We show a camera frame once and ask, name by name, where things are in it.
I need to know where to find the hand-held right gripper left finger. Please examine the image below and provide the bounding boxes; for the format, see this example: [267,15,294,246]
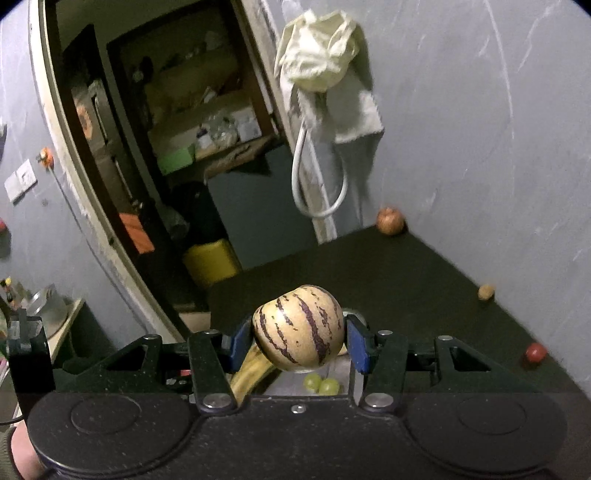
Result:
[55,320,256,415]

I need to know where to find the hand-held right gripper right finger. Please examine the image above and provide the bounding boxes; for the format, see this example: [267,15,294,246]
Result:
[346,314,542,413]

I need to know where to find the yellow banana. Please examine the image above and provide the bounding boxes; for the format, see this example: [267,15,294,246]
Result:
[229,345,279,404]

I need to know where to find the metal tray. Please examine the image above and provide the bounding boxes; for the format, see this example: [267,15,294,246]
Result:
[259,307,370,398]

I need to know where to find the striped pepino melon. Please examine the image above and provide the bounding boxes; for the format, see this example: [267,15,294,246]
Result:
[252,285,345,373]

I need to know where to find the person's left forearm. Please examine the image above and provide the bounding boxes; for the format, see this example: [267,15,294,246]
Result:
[7,427,45,480]

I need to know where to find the wooden side table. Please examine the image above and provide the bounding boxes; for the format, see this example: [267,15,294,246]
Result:
[45,298,87,367]

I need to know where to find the metal pot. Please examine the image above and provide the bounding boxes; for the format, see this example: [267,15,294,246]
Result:
[25,284,70,339]

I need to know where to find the yellow container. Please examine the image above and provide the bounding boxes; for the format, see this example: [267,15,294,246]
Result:
[183,239,243,287]

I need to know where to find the red yellow apple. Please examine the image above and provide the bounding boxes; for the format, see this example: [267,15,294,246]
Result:
[376,207,406,236]

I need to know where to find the white vertical pipe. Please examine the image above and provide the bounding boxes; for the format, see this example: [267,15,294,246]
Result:
[288,88,339,244]

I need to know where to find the blue grey cabinet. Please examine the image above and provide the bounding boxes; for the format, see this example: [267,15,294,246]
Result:
[206,143,319,271]

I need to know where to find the orange box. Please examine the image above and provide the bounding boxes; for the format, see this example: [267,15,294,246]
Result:
[119,212,155,254]

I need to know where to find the small red fruit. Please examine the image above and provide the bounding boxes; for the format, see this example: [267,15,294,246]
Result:
[525,342,549,369]

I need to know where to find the green box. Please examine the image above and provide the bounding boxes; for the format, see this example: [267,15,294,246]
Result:
[157,144,197,176]

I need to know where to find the cream cloth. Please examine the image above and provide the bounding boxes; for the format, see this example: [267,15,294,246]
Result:
[274,10,365,92]

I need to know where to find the white hose loop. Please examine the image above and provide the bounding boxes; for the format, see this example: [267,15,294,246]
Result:
[291,121,350,219]

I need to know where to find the white wall switch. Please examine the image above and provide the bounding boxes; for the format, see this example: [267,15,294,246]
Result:
[4,159,39,204]

